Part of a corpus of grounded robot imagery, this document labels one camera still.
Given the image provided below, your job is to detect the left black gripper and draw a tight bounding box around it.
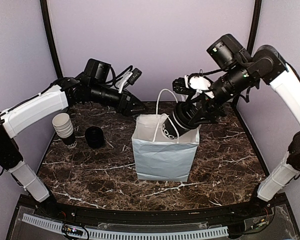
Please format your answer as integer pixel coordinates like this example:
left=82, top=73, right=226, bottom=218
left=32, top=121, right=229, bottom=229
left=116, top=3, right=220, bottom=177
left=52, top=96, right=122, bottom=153
left=89, top=82, right=149, bottom=117

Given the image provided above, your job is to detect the stack of black lids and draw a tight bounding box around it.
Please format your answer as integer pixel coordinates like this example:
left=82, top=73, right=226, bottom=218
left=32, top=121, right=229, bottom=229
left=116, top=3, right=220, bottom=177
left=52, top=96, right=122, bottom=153
left=84, top=126, right=105, bottom=149

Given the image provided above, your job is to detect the white paper bag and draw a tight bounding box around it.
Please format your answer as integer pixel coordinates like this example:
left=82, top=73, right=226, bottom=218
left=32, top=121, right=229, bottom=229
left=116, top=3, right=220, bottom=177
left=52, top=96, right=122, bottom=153
left=131, top=88, right=200, bottom=182

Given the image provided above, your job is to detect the stack of paper cups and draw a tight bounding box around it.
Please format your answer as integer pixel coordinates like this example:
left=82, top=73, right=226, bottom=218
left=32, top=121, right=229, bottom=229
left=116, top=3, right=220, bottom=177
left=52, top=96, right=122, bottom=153
left=52, top=113, right=77, bottom=149

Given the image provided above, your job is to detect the black paper coffee cup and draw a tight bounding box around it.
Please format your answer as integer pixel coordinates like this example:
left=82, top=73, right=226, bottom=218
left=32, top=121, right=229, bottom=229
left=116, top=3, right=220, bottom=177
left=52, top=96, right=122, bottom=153
left=162, top=113, right=185, bottom=140

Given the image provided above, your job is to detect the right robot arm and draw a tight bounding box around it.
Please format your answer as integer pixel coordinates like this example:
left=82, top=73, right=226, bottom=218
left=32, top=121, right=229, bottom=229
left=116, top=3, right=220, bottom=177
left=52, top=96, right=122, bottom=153
left=184, top=33, right=300, bottom=217

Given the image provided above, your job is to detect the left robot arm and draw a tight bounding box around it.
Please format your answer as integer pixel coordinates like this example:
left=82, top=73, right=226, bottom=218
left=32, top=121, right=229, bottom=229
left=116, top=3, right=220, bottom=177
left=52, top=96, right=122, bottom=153
left=0, top=58, right=147, bottom=218

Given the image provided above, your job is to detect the green circuit board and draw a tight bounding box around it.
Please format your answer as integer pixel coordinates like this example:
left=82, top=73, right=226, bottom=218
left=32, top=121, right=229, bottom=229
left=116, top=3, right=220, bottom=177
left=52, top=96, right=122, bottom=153
left=61, top=224, right=83, bottom=236

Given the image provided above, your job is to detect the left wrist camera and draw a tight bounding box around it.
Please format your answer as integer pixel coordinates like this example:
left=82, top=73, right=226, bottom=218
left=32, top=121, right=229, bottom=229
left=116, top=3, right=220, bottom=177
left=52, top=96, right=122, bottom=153
left=114, top=65, right=142, bottom=94

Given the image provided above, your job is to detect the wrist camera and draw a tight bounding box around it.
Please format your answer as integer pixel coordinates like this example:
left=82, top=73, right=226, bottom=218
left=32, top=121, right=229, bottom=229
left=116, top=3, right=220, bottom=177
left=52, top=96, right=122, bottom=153
left=114, top=65, right=142, bottom=94
left=172, top=73, right=215, bottom=99

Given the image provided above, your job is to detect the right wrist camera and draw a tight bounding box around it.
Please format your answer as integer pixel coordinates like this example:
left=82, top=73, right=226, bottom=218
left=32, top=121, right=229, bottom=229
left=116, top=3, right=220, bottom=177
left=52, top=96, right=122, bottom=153
left=172, top=73, right=215, bottom=99

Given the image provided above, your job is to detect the black front table rail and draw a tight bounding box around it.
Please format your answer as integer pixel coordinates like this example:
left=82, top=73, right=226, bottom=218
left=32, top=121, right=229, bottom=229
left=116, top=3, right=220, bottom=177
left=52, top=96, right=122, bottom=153
left=34, top=199, right=266, bottom=227

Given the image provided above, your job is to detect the left black frame post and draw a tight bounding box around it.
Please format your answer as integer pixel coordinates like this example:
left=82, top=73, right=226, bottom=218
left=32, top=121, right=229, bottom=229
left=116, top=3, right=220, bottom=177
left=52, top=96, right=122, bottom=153
left=39, top=0, right=63, bottom=79

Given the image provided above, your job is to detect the white slotted cable duct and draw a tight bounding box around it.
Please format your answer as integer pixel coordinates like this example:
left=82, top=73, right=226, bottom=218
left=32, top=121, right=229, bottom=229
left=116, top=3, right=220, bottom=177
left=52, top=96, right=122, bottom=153
left=22, top=213, right=229, bottom=240

